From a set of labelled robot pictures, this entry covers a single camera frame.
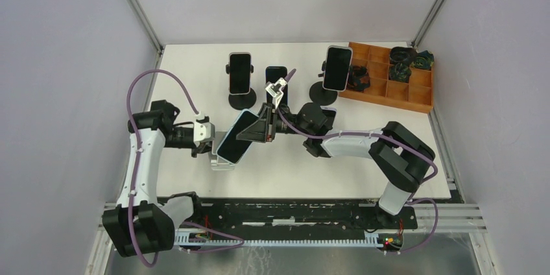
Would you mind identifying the dark rolled band middle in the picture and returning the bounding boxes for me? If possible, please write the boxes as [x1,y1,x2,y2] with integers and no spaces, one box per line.
[389,62,412,83]

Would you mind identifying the dark rolled band right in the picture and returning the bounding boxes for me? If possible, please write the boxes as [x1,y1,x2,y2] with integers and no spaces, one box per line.
[411,50,435,71]

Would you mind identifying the black right phone stand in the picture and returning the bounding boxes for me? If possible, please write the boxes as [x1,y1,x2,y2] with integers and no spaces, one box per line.
[309,61,342,106]

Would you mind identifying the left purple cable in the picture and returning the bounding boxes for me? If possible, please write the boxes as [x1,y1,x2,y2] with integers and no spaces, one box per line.
[125,69,203,269]

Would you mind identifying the black smartphone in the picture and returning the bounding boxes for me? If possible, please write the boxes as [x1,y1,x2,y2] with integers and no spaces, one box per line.
[265,66,289,105]

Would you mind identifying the dark rolled band top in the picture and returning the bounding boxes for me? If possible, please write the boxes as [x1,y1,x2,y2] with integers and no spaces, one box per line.
[389,47,418,66]

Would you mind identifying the orange wooden divided tray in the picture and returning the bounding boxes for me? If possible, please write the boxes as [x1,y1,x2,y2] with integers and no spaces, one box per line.
[339,42,434,114]

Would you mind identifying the purple cable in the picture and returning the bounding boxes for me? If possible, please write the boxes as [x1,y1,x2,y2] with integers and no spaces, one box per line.
[277,68,440,254]
[125,69,203,269]

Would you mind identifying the black phone stand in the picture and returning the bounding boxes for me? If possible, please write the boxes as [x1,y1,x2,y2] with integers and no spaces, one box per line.
[309,61,342,106]
[226,64,257,110]

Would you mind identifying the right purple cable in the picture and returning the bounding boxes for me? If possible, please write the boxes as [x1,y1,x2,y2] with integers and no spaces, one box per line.
[277,68,440,254]

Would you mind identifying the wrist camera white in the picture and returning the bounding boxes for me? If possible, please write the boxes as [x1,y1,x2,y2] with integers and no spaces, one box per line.
[193,112,215,146]
[265,77,288,110]

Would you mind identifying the black left phone stand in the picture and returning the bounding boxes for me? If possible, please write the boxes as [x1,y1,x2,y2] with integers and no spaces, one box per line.
[226,64,257,110]

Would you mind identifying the light blue smartphone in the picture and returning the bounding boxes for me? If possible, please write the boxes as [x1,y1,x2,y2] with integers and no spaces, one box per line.
[216,109,258,164]

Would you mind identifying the silver folding phone stand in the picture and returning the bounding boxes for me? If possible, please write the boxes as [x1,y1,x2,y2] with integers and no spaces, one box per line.
[208,131,235,171]

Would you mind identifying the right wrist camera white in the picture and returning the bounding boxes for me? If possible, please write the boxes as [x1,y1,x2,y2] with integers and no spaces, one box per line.
[265,77,288,110]

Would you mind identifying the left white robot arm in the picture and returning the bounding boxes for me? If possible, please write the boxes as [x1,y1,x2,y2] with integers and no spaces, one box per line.
[102,100,215,257]

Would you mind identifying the smartphone lying near right arm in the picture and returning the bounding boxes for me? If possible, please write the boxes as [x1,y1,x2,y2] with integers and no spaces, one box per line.
[321,106,337,125]

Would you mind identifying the aluminium frame rail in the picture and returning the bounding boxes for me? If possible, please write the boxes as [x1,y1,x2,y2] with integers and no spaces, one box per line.
[97,202,488,234]

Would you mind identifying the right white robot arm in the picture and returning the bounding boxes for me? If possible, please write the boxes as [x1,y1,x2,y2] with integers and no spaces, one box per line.
[232,102,437,228]

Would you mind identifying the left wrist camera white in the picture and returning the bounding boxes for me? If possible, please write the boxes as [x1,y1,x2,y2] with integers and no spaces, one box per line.
[193,112,215,146]

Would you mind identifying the white slotted cable duct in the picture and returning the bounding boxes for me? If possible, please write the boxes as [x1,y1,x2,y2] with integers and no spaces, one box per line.
[174,229,401,250]

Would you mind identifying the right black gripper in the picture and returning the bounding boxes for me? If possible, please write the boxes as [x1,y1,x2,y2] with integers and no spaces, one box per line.
[237,102,312,143]

